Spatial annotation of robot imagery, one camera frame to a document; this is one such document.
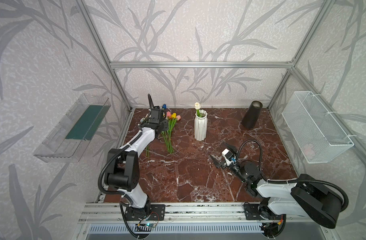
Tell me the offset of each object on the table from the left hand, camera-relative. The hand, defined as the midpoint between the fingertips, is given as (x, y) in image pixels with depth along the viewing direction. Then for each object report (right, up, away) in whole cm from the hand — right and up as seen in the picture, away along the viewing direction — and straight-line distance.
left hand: (165, 118), depth 93 cm
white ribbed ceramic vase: (+23, -5, -5) cm, 24 cm away
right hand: (+31, -13, -16) cm, 37 cm away
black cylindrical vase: (+61, +3, +15) cm, 63 cm away
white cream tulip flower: (+20, +6, -16) cm, 27 cm away
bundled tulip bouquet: (+2, +1, +17) cm, 17 cm away
